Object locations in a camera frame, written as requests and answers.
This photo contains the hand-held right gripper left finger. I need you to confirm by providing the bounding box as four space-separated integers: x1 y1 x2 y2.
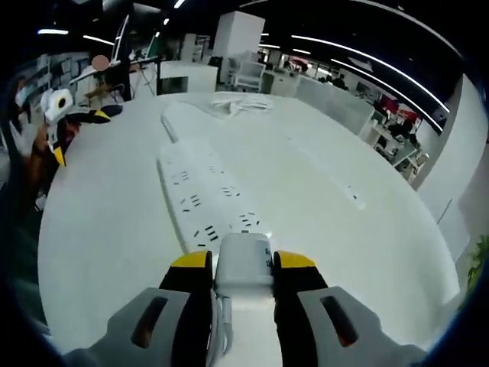
62 249 215 367

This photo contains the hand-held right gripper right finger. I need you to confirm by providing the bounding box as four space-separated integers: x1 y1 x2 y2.
271 249 428 367

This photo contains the white charger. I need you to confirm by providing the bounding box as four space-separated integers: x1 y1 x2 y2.
212 232 277 302

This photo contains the white power strip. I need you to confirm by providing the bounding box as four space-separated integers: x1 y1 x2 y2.
155 136 274 256

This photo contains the person's left hand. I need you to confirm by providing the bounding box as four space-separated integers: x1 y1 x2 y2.
62 119 81 147

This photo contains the white-backed monitor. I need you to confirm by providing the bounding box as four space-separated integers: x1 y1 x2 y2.
112 14 131 67

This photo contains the white mesh office chair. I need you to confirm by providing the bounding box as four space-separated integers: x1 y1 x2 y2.
232 60 267 92

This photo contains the green potted plant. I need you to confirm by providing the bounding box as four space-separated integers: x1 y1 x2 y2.
467 234 489 288

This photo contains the white power strip cable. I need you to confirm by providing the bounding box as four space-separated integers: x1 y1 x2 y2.
160 100 215 145

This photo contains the white cable bundle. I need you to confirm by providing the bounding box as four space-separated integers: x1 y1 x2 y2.
207 93 275 116

